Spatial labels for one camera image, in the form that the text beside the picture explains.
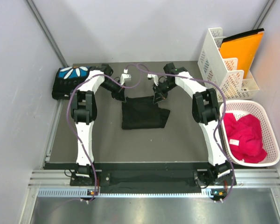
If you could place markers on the left aluminium corner post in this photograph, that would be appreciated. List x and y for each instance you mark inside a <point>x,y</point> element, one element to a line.
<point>46,31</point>

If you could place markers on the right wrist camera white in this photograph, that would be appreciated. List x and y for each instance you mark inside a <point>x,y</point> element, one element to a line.
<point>154,78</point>

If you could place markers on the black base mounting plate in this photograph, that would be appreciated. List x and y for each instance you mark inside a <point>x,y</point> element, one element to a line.
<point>156,181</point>

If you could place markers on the right aluminium corner post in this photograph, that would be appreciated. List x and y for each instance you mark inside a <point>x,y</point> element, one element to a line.
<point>264,13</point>

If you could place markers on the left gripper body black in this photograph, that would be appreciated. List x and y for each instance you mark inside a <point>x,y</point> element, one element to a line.
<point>116,91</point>

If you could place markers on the orange folder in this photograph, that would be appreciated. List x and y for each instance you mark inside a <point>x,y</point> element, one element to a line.
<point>242,46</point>

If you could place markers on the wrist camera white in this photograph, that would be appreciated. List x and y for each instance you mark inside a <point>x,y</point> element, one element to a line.
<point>154,78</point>
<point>125,77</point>

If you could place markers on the folded black daisy t-shirt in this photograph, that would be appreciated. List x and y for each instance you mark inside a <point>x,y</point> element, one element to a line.
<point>67,79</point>

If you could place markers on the black graphic t-shirt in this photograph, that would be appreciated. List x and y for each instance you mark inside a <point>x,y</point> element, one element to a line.
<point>142,113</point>

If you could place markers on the aluminium frame rail front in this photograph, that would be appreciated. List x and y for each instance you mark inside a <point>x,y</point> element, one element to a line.
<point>245,178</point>

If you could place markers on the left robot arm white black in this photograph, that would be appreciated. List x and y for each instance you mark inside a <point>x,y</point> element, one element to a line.
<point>82,109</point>

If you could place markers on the white perforated file organizer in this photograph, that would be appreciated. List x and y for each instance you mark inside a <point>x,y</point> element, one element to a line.
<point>224,72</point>

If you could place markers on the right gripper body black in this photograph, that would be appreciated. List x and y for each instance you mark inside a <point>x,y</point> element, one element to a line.
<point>165,87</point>

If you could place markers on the pink red t-shirt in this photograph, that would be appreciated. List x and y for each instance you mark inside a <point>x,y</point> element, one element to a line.
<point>245,138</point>

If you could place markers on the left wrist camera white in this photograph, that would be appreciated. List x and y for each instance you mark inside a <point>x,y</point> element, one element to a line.
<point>125,77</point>

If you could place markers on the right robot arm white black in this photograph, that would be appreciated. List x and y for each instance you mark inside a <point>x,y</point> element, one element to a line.
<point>205,111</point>

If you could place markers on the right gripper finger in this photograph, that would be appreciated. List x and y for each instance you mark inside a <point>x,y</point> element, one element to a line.
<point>157,97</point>
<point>164,95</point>

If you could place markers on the aluminium corner post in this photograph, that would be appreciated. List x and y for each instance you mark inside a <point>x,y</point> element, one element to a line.
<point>264,13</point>
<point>46,31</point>

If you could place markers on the white slotted cable duct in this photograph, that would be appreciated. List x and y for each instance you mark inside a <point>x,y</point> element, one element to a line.
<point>88,193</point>

